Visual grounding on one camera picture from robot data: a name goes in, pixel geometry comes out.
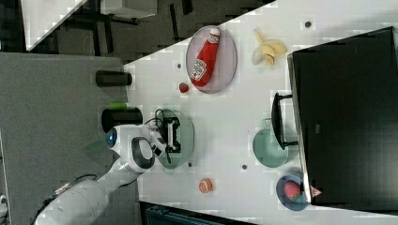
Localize red strawberry in bowl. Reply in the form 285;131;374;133
283;181;301;202

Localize orange slice toy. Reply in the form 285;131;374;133
198;178;213;194

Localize green utensil handle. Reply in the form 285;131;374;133
108;102;128;110

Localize peeled banana toy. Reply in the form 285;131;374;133
252;29;287;67

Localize red ketchup bottle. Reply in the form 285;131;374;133
190;28;221;87

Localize small red strawberry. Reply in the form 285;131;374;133
178;82;189;93

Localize green oval strainer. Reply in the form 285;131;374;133
156;109;195;170

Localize black cylinder cup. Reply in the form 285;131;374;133
96;70;132;87

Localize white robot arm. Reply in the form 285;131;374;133
32;116;182;225

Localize black toaster oven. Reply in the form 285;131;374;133
287;26;398;215

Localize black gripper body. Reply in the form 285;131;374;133
159;116;181;153

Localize green mug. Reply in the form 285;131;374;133
253;118;288;168

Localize grey round plate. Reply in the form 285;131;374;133
185;25;237;94

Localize blue bowl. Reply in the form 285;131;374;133
276;174;309;212

